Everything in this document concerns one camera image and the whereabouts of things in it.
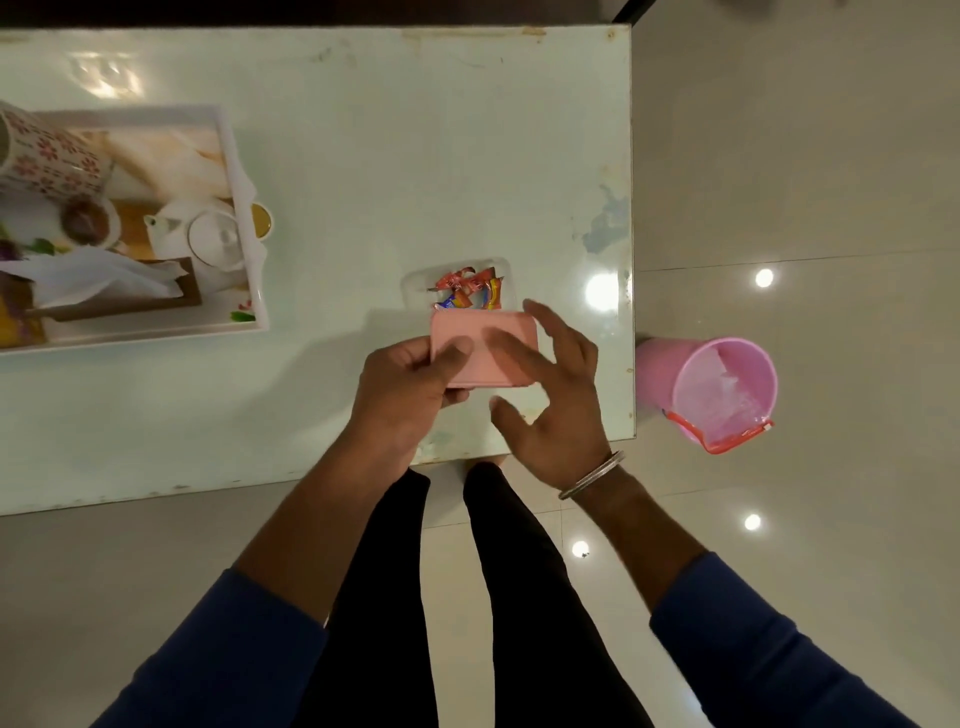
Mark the person's left hand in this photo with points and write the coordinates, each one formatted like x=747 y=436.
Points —
x=401 y=390

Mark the person's right hand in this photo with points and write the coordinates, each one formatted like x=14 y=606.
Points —
x=562 y=405

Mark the pink container lid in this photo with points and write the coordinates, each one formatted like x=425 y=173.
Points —
x=480 y=330

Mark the red candy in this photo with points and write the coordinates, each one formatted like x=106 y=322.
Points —
x=475 y=285
x=448 y=279

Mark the clear red-sealed zip bag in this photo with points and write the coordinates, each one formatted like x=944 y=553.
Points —
x=720 y=397

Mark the white leaf print tray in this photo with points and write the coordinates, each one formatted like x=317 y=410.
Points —
x=232 y=172

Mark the brown wooden napkin holder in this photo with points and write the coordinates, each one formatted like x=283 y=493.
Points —
x=135 y=304

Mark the white paper napkins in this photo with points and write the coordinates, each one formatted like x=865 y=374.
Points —
x=82 y=274

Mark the red yellow snack packet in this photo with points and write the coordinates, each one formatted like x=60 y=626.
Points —
x=15 y=322

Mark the floral mug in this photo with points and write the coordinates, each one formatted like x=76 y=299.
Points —
x=52 y=157

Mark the person's right forearm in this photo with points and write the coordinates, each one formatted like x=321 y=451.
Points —
x=712 y=615

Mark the person's left forearm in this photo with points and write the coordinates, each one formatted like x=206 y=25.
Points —
x=285 y=585

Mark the person's right leg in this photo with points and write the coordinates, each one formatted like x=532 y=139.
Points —
x=547 y=600

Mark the person's leg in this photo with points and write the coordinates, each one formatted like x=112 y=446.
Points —
x=547 y=600
x=382 y=615

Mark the person's left leg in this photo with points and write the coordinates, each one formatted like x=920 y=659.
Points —
x=382 y=615

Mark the silver bangle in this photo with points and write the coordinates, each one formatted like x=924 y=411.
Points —
x=596 y=476

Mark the pink plastic bin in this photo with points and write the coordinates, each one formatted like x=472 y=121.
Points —
x=652 y=371

